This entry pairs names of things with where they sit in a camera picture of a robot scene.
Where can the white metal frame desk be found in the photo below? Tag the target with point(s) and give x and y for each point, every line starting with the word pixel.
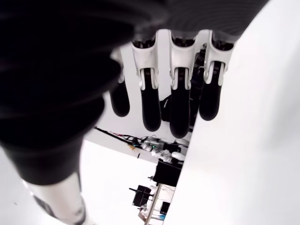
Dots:
pixel 154 202

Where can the small black box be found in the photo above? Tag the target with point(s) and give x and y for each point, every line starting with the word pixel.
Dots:
pixel 165 207

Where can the white humanoid robot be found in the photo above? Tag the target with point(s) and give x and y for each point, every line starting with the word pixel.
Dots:
pixel 178 155

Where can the black cabinet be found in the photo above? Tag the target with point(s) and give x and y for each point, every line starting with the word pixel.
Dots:
pixel 168 173

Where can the black monitor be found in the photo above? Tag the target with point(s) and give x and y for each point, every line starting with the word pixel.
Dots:
pixel 141 195

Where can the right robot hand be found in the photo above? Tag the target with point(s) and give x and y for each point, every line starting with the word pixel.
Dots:
pixel 47 70

